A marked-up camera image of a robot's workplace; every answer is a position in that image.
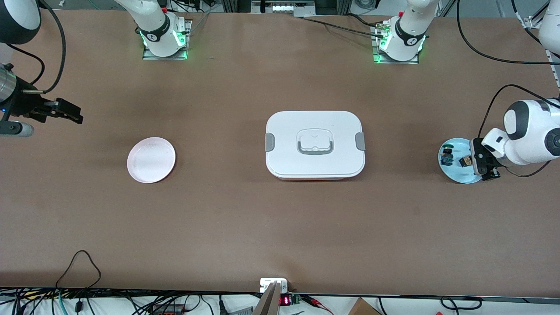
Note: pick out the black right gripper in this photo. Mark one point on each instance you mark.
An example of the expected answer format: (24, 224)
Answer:
(22, 106)

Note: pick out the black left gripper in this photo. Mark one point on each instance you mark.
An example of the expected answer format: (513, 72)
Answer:
(479, 158)

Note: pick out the orange push-button switch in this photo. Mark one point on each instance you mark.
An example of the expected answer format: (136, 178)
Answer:
(464, 162)

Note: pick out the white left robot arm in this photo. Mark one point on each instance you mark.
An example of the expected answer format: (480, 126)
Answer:
(525, 140)

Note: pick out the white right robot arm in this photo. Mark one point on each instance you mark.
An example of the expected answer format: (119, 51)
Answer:
(153, 26)

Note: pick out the white lidded lunch box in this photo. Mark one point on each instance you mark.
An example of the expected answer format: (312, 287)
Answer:
(315, 164)

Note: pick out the light blue round plate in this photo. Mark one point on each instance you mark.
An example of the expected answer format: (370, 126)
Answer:
(455, 174)

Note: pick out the pink round plate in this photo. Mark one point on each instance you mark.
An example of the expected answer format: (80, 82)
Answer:
(151, 159)

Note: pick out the aluminium corner profile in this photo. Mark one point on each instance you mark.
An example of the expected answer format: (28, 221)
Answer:
(531, 21)

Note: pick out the brown cardboard piece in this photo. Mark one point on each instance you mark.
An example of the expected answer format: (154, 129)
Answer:
(363, 308)

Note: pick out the red black test leads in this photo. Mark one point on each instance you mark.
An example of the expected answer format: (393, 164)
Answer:
(317, 303)

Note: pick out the red digit display module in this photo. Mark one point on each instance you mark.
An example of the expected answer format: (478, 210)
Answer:
(286, 300)

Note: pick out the grey aluminium pole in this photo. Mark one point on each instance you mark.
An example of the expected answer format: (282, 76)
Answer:
(267, 302)

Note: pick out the green push-button switch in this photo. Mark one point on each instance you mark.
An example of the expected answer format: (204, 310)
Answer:
(446, 156)

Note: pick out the perforated metal rail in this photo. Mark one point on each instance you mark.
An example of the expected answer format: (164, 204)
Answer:
(553, 70)

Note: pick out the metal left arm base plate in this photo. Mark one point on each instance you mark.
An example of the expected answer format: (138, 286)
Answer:
(377, 61)

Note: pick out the aluminium frame with label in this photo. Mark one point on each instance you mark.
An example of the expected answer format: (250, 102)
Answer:
(282, 8)

